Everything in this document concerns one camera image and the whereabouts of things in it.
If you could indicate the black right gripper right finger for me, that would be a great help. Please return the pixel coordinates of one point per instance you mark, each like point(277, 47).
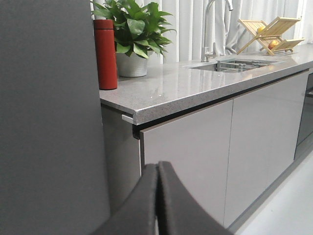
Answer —
point(178, 213)

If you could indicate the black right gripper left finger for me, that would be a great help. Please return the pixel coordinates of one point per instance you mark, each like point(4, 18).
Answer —
point(137, 215)

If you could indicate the grey left cabinet door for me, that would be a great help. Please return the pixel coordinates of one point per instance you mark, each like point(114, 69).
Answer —
point(197, 146)

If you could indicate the grey cabinet door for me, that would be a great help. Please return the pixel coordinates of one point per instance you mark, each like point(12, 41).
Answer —
point(197, 146)
point(264, 131)

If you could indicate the grey right cabinet door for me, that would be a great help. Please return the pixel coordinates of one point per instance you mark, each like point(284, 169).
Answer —
point(264, 131)

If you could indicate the grey cabinet side panel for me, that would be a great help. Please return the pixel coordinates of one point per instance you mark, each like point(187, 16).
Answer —
point(122, 156)

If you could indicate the grey stone countertop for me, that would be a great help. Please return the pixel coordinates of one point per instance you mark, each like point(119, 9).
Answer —
point(170, 88)

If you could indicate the white ribbed plant pot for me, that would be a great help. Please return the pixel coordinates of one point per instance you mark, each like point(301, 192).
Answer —
point(131, 66)

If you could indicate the metal sink drain basket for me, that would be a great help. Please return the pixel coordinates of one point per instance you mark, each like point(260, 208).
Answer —
point(235, 66)

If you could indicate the stainless steel sink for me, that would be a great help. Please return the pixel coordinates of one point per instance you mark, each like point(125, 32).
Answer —
point(212, 66)

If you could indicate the chrome kitchen faucet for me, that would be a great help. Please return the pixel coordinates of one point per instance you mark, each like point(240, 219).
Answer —
point(215, 28)

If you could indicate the red thermos bottle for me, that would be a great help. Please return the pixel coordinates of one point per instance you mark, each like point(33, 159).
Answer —
point(105, 54)

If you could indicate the green leafy plant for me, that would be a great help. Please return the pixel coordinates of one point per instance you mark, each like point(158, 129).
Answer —
point(137, 29)

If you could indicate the red apple on rack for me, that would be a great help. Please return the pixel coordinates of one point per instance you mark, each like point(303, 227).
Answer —
point(273, 44)

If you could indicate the white curtain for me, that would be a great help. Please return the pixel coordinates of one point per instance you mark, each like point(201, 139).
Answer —
point(186, 19)

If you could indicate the wooden folding dish rack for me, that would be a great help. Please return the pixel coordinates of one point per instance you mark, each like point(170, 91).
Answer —
point(272, 31)

